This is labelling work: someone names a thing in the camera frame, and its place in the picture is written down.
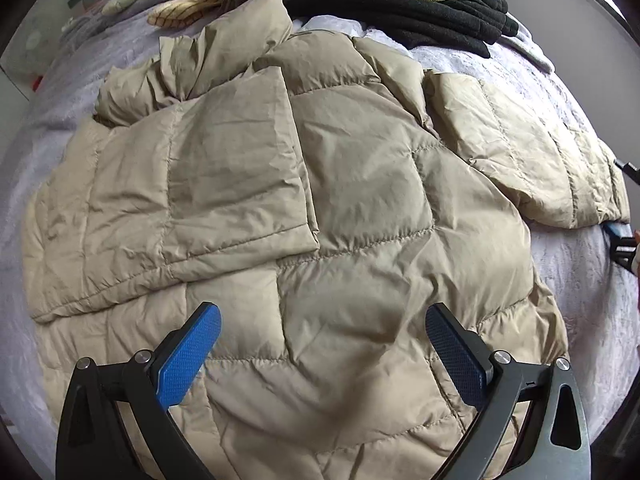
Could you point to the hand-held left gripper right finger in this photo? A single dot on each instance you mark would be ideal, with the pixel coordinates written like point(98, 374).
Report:
point(452, 352)

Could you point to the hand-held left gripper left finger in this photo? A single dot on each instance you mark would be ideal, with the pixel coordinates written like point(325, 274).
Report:
point(192, 347)

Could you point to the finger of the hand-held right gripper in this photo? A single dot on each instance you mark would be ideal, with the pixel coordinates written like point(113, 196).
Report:
point(629, 170)
point(614, 232)

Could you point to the beige puffer jacket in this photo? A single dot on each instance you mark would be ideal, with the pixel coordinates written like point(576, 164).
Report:
point(350, 185)

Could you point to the pile of black clothes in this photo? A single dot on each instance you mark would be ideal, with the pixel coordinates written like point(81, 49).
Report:
point(440, 15)

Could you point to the pale textured bedspread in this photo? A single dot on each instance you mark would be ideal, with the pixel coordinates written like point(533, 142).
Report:
point(55, 95)

